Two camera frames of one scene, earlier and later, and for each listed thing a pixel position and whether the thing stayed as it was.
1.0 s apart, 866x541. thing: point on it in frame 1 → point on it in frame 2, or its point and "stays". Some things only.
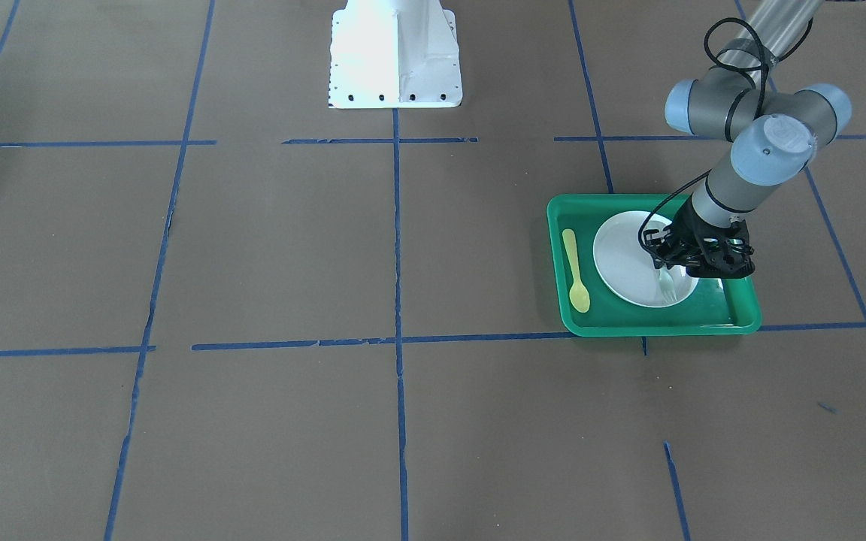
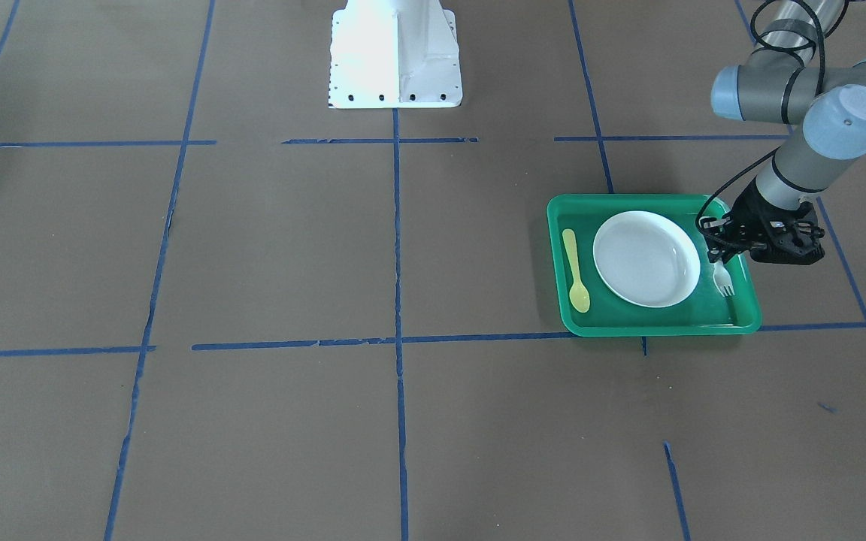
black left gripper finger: [690, 255] → [739, 242]
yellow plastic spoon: [579, 297] stays
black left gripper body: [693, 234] → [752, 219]
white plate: [629, 269] stays
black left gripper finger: [660, 245] → [715, 231]
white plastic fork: [667, 285] → [722, 279]
